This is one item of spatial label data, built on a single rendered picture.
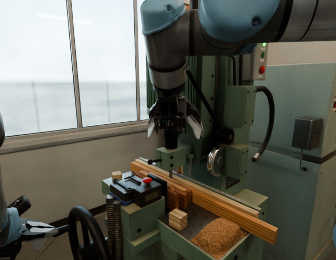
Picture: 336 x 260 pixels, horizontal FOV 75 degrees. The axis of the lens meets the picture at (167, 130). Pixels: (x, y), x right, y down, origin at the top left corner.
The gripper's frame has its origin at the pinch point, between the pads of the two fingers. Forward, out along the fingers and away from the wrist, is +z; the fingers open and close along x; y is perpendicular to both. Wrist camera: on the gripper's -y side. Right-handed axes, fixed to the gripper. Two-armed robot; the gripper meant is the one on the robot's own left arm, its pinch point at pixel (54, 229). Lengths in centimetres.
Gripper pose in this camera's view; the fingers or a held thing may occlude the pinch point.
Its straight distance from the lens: 81.7
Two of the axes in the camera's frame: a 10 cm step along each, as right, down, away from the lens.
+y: -3.8, 9.2, -0.9
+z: 6.7, 3.4, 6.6
